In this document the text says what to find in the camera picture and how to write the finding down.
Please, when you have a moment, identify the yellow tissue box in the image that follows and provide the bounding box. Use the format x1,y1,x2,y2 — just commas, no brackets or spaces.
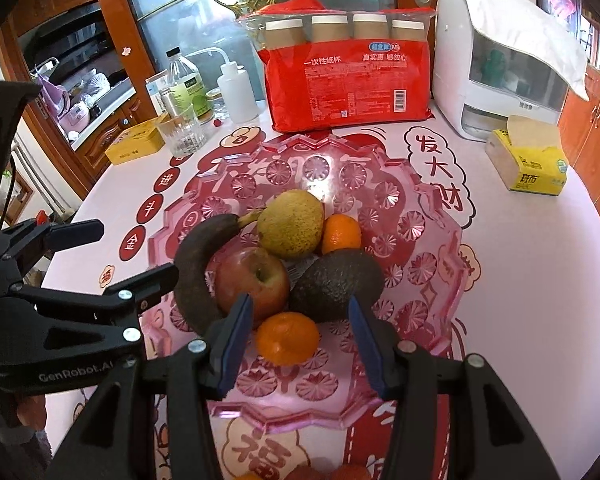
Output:
484,115,568,197

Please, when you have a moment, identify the overripe dark banana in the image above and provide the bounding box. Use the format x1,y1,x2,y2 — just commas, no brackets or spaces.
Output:
172,208,263,337

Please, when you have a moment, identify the white countertop appliance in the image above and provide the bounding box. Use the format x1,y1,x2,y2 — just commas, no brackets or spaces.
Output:
432,0,573,141

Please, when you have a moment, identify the yellow pear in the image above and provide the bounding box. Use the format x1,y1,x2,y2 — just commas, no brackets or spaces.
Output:
257,189,326,260

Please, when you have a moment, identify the wooden sideboard cabinet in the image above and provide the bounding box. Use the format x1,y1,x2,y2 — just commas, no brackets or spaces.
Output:
560,10,600,186

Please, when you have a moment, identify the black range hood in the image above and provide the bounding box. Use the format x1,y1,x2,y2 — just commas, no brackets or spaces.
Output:
17,2,113,61

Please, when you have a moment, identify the red apple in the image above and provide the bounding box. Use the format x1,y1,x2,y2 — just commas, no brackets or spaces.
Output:
215,246,292,328

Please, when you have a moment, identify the white squeeze bottle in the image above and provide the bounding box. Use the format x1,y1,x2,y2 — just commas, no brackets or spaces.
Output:
200,49,261,125

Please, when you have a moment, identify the small white carton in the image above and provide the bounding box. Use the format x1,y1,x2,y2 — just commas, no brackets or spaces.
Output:
145,72,173,116

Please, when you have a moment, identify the flat yellow box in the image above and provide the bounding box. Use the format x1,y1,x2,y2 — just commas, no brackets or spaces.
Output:
104,116,168,166

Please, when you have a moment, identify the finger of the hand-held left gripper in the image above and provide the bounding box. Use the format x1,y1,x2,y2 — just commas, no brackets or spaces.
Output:
0,218,105,276
10,262,180,343

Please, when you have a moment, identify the white cover cloth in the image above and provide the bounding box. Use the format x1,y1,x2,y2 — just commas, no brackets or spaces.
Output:
442,0,591,102

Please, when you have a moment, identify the dark avocado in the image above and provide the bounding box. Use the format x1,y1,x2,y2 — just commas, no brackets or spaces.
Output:
288,248,385,323

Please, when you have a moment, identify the clear drinking glass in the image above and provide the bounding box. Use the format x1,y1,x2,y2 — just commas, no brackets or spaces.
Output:
157,105,208,157

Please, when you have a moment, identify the frosted glass door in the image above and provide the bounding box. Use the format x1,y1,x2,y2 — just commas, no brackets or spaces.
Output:
117,0,411,126

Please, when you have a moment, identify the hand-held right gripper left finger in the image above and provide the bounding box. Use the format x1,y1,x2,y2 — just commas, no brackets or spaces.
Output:
45,292,254,480

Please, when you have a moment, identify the pink glass bowl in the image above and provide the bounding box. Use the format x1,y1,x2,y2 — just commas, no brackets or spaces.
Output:
147,132,473,433

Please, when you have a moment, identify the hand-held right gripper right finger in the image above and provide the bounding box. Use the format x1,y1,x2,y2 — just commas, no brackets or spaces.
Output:
347,295,588,480

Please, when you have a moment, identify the small glass jar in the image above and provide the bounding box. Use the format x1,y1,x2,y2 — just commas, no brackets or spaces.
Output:
205,87,228,123

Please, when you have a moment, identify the clear bottle green label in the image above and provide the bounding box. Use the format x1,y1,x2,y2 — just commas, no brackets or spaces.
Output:
166,47,212,121

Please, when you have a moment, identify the pink kitchen appliance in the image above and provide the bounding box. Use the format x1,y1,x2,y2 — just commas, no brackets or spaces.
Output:
57,100,93,133

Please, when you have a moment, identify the red paper cup pack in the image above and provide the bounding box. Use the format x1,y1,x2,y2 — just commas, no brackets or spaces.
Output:
237,0,438,133

